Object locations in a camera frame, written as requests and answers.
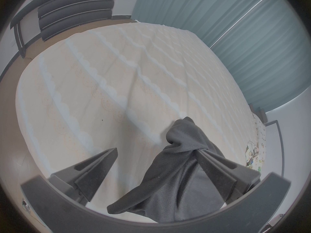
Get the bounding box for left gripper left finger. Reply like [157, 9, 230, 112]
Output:
[73, 148, 119, 202]

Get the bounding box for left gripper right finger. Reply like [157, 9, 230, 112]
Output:
[194, 148, 262, 202]

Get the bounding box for black T-shirt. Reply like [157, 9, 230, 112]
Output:
[107, 117, 237, 224]

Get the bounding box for white printed pillow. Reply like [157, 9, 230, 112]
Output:
[253, 113, 267, 172]

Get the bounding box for grey bedside table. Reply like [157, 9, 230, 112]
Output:
[248, 103, 267, 123]

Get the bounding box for bed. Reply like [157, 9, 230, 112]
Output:
[16, 23, 285, 224]

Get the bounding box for blue-green curtain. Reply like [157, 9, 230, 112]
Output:
[210, 0, 311, 112]
[131, 0, 276, 45]

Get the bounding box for black chest of drawers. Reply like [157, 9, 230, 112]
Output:
[38, 0, 117, 42]

